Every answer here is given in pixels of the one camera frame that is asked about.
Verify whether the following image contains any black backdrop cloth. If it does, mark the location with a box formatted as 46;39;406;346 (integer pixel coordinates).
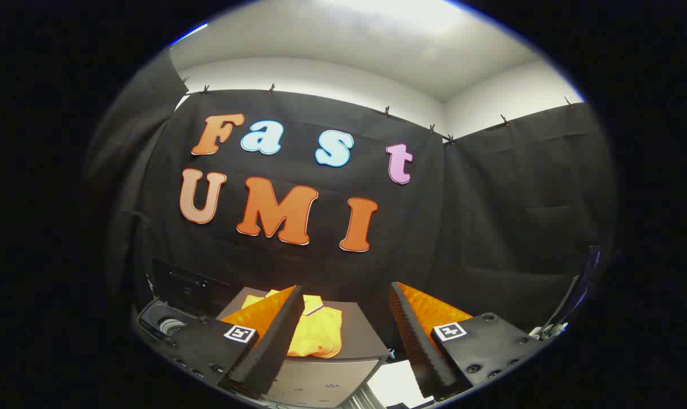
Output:
85;51;617;341

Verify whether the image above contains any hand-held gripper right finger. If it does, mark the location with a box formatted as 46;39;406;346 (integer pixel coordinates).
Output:
389;282;548;401

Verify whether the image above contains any small grey washing machine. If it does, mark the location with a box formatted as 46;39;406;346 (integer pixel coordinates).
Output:
136;258;231;348

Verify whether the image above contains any yellow polo shirt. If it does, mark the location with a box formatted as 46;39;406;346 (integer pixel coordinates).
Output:
241;289;343;359

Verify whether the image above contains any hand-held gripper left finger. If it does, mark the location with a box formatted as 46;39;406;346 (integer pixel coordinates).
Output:
164;286;305;398

